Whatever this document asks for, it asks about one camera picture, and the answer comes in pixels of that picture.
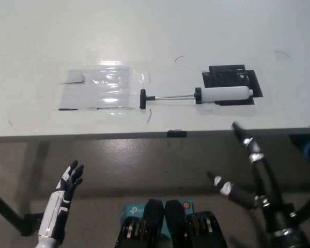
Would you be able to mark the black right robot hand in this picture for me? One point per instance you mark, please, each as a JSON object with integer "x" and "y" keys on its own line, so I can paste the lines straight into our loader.
{"x": 271, "y": 191}

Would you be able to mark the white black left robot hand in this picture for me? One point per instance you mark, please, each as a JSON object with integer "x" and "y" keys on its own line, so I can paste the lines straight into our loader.
{"x": 53, "y": 211}

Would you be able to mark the large white syringe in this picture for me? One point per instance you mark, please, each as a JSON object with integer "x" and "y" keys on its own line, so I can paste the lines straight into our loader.
{"x": 222, "y": 94}

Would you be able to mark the black table leg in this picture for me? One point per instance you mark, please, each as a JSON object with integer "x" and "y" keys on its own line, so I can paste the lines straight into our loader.
{"x": 5, "y": 204}

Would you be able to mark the teal router box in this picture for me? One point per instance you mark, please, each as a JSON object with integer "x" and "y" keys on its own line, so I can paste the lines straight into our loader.
{"x": 133, "y": 210}

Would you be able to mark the black holder tray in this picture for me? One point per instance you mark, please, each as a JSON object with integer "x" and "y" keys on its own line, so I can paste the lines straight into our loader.
{"x": 222, "y": 75}

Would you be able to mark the clear plastic film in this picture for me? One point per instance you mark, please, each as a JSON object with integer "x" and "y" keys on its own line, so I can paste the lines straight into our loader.
{"x": 139, "y": 77}

